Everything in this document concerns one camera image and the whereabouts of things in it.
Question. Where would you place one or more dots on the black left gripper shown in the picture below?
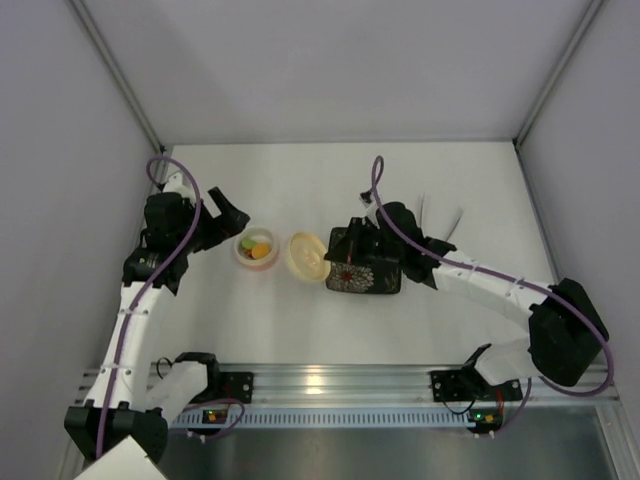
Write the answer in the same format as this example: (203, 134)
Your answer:
(215, 226)

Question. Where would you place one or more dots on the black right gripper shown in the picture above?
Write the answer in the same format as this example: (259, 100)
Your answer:
(357, 245)

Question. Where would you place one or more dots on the green round food piece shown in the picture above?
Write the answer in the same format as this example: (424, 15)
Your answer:
(247, 243)

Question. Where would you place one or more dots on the cream round lunch box lid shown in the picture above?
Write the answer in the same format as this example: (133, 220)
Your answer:
(304, 256)

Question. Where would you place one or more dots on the yellow round biscuit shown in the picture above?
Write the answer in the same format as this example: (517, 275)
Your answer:
(260, 251)

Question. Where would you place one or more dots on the white oval food piece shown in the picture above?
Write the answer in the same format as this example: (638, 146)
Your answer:
(261, 236)

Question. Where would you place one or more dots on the stainless steel tongs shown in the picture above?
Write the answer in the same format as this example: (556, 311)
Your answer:
(438, 218)

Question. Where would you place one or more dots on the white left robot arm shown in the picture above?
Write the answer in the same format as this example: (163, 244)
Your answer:
(121, 404)

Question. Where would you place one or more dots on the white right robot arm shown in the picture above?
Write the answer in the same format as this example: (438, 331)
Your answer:
(565, 333)

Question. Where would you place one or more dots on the cream round lunch bowl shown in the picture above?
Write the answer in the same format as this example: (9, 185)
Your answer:
(243, 256)

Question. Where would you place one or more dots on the white box corner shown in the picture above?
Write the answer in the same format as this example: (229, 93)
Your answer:
(126, 461)

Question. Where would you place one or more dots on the black floral rectangular plate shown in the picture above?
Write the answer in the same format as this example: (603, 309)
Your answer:
(345, 277)

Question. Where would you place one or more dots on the left small circuit board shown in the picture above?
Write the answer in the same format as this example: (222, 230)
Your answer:
(215, 416)

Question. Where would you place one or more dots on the small circuit board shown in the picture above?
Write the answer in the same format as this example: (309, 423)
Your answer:
(485, 422)
(215, 416)

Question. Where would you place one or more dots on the right small circuit board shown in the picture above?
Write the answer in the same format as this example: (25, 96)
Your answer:
(485, 422)

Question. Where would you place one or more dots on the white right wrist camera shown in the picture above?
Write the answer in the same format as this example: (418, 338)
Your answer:
(369, 203)

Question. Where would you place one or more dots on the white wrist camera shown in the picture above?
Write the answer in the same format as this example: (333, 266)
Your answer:
(369, 203)
(180, 184)

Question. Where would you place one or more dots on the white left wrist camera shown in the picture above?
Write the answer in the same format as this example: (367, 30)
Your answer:
(180, 184)

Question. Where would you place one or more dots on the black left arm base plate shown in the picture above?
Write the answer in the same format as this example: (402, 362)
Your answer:
(237, 385)

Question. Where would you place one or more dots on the aluminium mounting rail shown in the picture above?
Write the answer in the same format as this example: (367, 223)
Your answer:
(381, 385)

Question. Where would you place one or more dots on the grey slotted cable duct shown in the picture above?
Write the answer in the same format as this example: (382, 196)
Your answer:
(290, 418)

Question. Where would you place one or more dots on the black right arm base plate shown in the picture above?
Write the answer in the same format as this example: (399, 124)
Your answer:
(461, 385)

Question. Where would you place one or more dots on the left aluminium frame post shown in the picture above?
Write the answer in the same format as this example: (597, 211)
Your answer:
(97, 39)

